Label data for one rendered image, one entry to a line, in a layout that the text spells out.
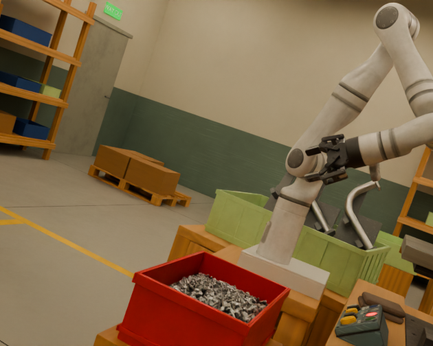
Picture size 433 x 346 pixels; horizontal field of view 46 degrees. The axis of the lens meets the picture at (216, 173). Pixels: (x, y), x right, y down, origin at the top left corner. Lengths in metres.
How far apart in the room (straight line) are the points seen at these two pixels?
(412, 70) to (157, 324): 0.82
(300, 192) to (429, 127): 0.39
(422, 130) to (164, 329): 0.71
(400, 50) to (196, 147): 7.69
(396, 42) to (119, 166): 5.69
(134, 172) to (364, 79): 5.42
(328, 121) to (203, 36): 7.93
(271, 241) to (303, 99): 7.03
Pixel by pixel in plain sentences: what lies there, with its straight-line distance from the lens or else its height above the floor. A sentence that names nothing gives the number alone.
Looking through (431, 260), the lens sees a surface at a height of 1.12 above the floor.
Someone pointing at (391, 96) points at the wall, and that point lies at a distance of 8.18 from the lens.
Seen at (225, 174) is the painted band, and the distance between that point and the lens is 8.63.
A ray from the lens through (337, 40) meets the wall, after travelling 8.49.
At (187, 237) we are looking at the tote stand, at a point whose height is 0.76.
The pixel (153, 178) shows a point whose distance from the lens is 6.44.
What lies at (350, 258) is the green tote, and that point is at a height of 0.92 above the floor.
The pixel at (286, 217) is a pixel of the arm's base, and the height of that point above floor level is 1.02.
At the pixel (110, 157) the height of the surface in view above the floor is 0.34.
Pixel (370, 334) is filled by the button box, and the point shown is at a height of 0.93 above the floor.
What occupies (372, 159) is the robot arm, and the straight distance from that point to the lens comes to 1.25.
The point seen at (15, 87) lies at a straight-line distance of 6.58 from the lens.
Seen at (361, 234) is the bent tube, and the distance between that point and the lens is 2.00.
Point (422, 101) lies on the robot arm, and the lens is 1.27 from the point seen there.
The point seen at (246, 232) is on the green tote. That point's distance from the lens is 1.92.
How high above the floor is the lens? 1.19
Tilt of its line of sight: 5 degrees down
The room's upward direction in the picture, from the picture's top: 19 degrees clockwise
